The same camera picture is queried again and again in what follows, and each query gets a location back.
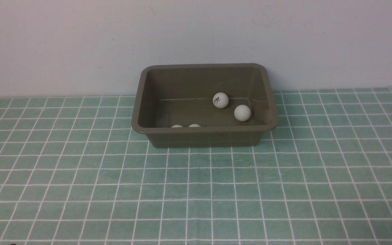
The brown plastic storage bin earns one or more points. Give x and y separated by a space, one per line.
170 95

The green checkered tablecloth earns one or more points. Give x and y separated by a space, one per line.
73 172

